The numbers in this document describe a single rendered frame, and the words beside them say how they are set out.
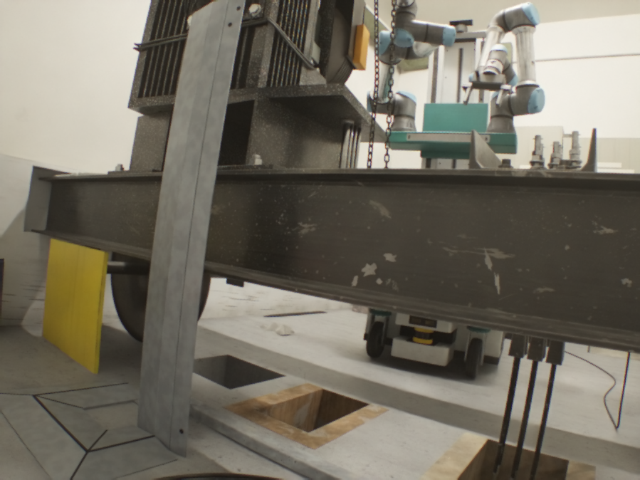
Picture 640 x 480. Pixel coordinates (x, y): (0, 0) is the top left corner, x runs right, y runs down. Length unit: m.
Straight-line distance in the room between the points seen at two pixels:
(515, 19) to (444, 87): 0.56
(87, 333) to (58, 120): 1.06
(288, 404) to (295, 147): 0.82
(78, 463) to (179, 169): 0.66
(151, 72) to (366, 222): 0.89
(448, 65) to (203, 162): 1.86
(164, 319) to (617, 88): 4.04
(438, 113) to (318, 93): 1.38
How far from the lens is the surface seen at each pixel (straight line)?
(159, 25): 1.53
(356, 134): 1.28
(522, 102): 2.16
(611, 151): 3.95
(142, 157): 1.47
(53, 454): 1.04
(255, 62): 1.21
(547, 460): 1.41
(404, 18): 1.63
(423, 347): 2.02
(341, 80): 1.68
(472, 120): 2.35
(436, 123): 2.37
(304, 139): 1.25
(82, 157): 2.24
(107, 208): 1.66
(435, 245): 0.80
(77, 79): 2.28
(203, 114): 1.00
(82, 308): 1.61
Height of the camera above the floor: 0.50
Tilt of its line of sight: 2 degrees up
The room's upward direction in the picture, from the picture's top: 7 degrees clockwise
